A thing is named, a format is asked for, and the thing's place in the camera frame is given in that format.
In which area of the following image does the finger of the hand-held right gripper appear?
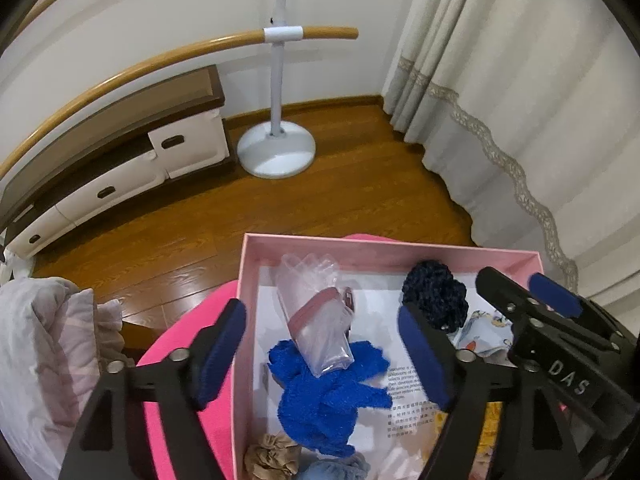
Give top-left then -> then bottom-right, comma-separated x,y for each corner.
476,266 -> 551,327
530,272 -> 582,317

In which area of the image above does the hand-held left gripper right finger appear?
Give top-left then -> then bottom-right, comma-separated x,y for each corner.
397,302 -> 583,480

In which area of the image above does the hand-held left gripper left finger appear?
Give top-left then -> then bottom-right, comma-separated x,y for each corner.
57,299 -> 247,480

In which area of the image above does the white pouch with blue ribbon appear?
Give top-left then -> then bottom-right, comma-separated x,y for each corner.
450,310 -> 516,361

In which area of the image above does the pink cardboard box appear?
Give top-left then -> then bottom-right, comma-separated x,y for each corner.
231,232 -> 543,480

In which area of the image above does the navy scrunchie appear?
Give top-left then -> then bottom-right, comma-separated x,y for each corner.
401,259 -> 470,333

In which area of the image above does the yellow crochet toy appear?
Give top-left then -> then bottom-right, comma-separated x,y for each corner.
434,402 -> 503,461

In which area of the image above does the clear pink-zip bag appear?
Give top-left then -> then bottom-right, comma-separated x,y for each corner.
272,254 -> 357,378

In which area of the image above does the blue fluffy cloth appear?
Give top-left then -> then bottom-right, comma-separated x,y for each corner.
267,339 -> 393,458

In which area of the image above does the beige scrunchie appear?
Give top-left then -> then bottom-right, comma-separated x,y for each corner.
244,432 -> 302,480

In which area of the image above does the light blue scrunchie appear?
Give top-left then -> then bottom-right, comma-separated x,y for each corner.
300,452 -> 371,480

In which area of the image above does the round pink table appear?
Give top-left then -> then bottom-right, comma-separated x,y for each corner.
135,232 -> 381,480

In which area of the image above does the grey quilted blanket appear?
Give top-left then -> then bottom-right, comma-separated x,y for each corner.
0,276 -> 126,471

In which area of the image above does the round white barre stand base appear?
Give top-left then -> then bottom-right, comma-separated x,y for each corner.
237,122 -> 317,179

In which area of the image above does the low brown-topped cabinet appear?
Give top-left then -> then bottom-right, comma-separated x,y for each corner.
0,64 -> 238,260

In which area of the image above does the cream lace-trimmed curtain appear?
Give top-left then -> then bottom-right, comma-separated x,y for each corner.
382,0 -> 640,306

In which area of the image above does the white barre stand post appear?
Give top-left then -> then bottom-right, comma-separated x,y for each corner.
263,0 -> 303,138

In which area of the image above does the short wooden barre rail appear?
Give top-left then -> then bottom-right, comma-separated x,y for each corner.
0,25 -> 359,178

